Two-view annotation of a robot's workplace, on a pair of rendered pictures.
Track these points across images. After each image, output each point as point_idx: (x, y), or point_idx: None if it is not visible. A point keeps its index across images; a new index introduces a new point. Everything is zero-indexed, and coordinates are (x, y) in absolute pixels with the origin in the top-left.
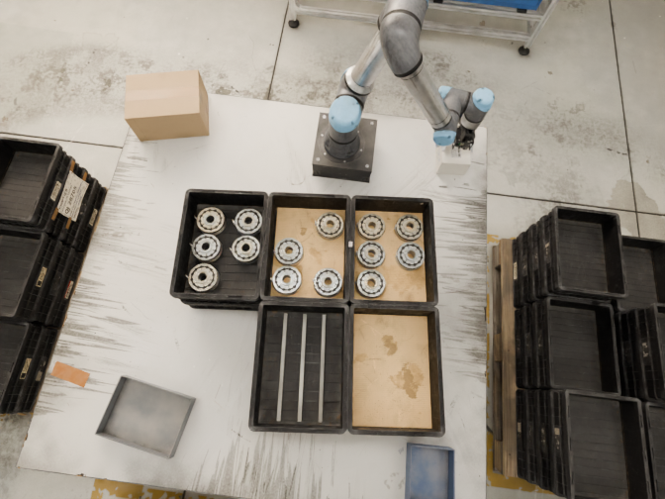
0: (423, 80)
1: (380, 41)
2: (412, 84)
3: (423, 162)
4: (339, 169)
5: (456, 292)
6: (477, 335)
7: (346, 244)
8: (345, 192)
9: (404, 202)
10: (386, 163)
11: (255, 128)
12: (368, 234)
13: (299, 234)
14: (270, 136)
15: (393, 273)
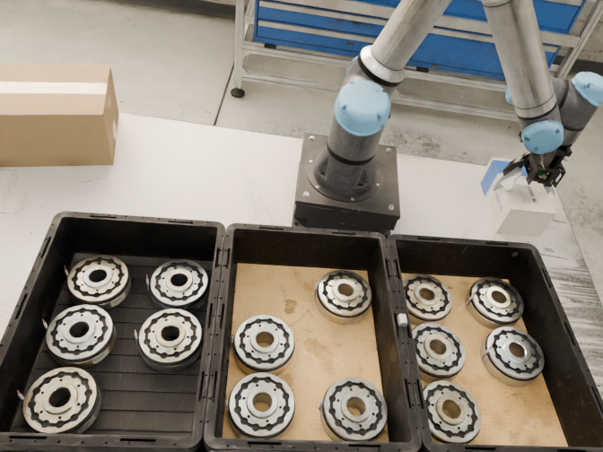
0: (528, 9)
1: None
2: (510, 15)
3: (470, 217)
4: (344, 213)
5: None
6: None
7: (393, 320)
8: None
9: (484, 250)
10: (413, 216)
11: (194, 159)
12: (423, 310)
13: (282, 311)
14: (218, 170)
15: (485, 392)
